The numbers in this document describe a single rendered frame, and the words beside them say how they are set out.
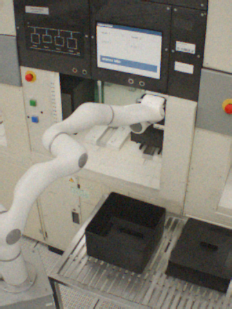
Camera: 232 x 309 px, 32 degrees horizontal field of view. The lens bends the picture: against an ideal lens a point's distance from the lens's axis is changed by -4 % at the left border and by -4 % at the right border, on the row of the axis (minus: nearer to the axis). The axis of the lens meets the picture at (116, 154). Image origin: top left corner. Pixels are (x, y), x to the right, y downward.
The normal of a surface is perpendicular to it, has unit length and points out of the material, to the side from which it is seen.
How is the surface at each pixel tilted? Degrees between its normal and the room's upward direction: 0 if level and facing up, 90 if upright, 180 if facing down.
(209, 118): 90
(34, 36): 90
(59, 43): 90
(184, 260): 0
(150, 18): 90
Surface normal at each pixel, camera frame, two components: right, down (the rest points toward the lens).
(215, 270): 0.00, -0.79
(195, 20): -0.40, 0.57
